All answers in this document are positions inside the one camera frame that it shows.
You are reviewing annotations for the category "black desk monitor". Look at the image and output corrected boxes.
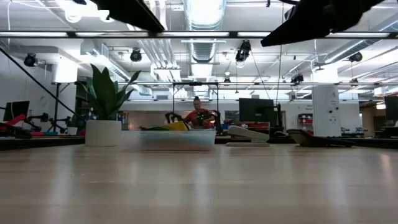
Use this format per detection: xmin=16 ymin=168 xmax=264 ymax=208
xmin=238 ymin=98 xmax=275 ymax=123
xmin=384 ymin=95 xmax=398 ymax=121
xmin=2 ymin=100 xmax=30 ymax=123

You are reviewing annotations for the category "white square pillar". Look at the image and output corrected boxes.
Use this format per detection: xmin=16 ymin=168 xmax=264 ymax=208
xmin=311 ymin=85 xmax=341 ymax=138

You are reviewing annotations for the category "yellow green crayon box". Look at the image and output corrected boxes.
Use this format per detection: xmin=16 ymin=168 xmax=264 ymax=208
xmin=139 ymin=121 xmax=190 ymax=132

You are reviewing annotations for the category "grey stapler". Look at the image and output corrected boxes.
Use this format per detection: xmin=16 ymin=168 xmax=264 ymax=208
xmin=225 ymin=124 xmax=271 ymax=147

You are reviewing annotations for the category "black background rig frame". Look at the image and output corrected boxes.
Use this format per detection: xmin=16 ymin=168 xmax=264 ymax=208
xmin=172 ymin=82 xmax=220 ymax=133

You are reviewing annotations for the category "green plant in white pot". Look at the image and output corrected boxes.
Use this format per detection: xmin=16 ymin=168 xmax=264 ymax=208
xmin=84 ymin=63 xmax=142 ymax=147

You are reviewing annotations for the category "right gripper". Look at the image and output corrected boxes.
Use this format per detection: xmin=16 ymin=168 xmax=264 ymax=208
xmin=260 ymin=0 xmax=385 ymax=47

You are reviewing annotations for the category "shelf with red bins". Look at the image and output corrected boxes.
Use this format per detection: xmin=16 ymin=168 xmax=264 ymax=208
xmin=297 ymin=113 xmax=313 ymax=129

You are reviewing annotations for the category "black aluminium table frame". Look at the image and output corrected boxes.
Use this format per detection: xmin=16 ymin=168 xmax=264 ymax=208
xmin=0 ymin=136 xmax=398 ymax=151

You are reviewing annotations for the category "silver round air duct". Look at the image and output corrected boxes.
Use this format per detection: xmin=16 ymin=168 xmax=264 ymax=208
xmin=183 ymin=0 xmax=227 ymax=63

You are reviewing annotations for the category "black overhead light bar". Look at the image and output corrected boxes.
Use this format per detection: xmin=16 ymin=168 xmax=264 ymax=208
xmin=0 ymin=30 xmax=398 ymax=39

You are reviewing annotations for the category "black calculator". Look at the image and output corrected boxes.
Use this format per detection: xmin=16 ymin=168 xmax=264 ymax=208
xmin=285 ymin=128 xmax=356 ymax=148

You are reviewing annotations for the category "black taut arm cable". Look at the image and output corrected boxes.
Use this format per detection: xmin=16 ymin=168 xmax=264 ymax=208
xmin=0 ymin=47 xmax=78 ymax=118

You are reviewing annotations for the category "clear case with brown lid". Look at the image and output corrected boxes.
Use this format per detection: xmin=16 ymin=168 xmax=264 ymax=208
xmin=119 ymin=129 xmax=216 ymax=152

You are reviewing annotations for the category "person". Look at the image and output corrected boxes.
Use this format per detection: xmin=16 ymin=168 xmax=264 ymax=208
xmin=185 ymin=96 xmax=216 ymax=130

